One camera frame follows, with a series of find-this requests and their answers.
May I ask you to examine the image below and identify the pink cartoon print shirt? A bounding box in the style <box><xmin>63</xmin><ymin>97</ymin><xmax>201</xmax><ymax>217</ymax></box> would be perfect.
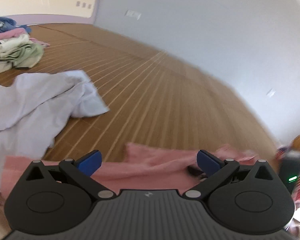
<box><xmin>0</xmin><ymin>142</ymin><xmax>260</xmax><ymax>199</ymax></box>

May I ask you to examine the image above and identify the white garment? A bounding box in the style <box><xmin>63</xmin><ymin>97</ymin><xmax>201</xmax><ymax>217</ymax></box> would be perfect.
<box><xmin>0</xmin><ymin>70</ymin><xmax>109</xmax><ymax>184</ymax></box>

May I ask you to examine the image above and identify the woven bamboo bed mat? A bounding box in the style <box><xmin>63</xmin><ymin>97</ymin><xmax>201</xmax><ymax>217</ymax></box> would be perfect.
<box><xmin>0</xmin><ymin>23</ymin><xmax>278</xmax><ymax>240</ymax></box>

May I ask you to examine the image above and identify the cream and green garment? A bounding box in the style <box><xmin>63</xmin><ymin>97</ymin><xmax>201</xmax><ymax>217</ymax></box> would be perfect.
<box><xmin>0</xmin><ymin>34</ymin><xmax>45</xmax><ymax>73</ymax></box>

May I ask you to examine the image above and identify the blue garment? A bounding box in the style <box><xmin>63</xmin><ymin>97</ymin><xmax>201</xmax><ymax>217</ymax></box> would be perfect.
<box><xmin>0</xmin><ymin>17</ymin><xmax>31</xmax><ymax>34</ymax></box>

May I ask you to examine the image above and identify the white wall socket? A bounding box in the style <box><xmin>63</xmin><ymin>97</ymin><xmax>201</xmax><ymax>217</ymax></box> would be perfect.
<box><xmin>125</xmin><ymin>10</ymin><xmax>141</xmax><ymax>20</ymax></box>

